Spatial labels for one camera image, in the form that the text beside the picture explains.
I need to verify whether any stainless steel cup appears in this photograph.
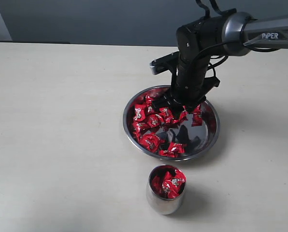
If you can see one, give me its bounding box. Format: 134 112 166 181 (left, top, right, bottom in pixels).
146 164 187 215

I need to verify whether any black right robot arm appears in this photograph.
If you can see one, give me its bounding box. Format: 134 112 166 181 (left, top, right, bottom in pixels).
150 9 288 114

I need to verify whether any red wrapped candy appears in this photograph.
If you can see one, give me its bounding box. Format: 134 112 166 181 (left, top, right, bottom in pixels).
178 109 188 124
159 150 177 158
192 104 202 115
133 104 146 122
132 121 150 135
146 114 163 128
168 142 187 154
191 113 203 127
145 106 156 116
144 95 155 107
139 132 165 153
159 107 177 125

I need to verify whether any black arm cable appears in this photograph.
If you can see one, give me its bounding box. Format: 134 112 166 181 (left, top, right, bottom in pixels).
194 0 231 85

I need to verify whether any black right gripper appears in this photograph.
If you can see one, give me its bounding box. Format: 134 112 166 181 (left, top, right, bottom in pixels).
152 87 207 120

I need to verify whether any round stainless steel plate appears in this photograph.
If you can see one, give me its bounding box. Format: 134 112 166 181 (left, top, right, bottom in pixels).
122 85 220 161

